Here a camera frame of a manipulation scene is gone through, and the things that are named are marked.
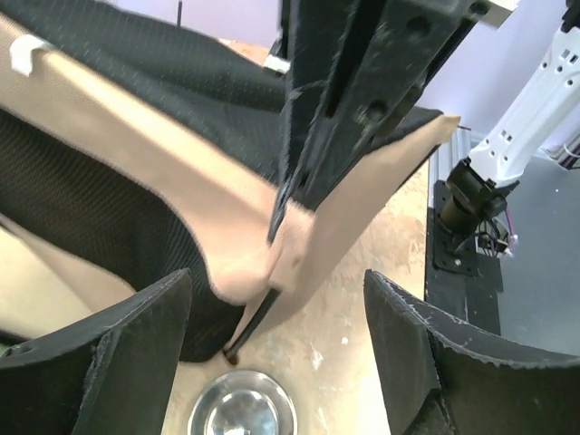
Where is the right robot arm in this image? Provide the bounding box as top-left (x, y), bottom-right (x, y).
top-left (268, 1), bottom-right (579, 251)

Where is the aluminium frame rail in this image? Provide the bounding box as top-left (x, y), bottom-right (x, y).
top-left (429, 128), bottom-right (484, 184)

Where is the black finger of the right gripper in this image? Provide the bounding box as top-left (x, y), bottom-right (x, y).
top-left (267, 1), bottom-right (489, 240)

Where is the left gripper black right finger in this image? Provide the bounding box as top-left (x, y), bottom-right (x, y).
top-left (363, 270), bottom-right (579, 434)

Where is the black tent pole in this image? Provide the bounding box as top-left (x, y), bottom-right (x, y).
top-left (223, 288), bottom-right (281, 365)

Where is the beige and black pet tent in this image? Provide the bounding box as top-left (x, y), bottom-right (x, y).
top-left (1, 1), bottom-right (459, 363)

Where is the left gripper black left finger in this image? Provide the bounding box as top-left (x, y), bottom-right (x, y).
top-left (1, 270), bottom-right (192, 434)

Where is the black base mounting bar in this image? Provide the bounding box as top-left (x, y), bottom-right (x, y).
top-left (424, 180), bottom-right (504, 335)

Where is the stainless steel pet bowl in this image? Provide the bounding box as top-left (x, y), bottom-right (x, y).
top-left (187, 370), bottom-right (298, 435)

